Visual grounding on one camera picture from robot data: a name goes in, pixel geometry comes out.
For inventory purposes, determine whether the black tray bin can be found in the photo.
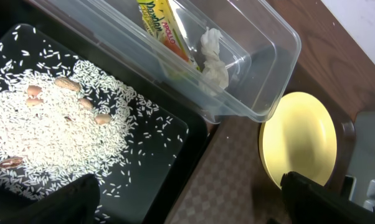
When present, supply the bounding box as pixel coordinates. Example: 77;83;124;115
0;1;207;223

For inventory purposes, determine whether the shelled peanut upper left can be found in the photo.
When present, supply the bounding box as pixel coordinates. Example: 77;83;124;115
27;85;42;97

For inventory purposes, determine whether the yellow plate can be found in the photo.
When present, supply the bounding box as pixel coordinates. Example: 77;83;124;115
259;91;337;189

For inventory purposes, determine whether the grey dishwasher rack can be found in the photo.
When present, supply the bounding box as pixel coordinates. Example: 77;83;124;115
341;111;375;214

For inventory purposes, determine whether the clear plastic bin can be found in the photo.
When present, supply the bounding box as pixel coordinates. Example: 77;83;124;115
33;0;301;123

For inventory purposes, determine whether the peanut in shell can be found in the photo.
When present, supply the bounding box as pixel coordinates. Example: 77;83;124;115
54;77;81;91

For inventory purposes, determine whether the shelled peanut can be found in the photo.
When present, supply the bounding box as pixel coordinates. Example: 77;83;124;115
78;98;93;110
27;85;42;97
26;98;44;107
95;114;112;125

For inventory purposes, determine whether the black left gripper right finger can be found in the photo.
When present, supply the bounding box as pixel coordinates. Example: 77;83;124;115
280;172;375;224

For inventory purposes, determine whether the shelled peanut right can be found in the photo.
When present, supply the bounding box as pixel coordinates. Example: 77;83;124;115
95;114;112;125

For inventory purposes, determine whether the shelled peanut middle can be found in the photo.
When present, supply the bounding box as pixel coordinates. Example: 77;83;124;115
78;98;93;110

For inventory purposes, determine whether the spilled rice pile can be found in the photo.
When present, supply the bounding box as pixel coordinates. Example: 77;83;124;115
0;24;188;224

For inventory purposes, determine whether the yellow green snack wrapper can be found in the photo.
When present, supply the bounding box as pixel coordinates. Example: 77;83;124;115
136;0;200;70

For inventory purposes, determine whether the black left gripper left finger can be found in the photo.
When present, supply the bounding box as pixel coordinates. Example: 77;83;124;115
0;174;100;224

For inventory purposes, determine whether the dark brown peanut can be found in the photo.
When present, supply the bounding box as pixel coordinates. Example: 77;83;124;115
0;157;23;169

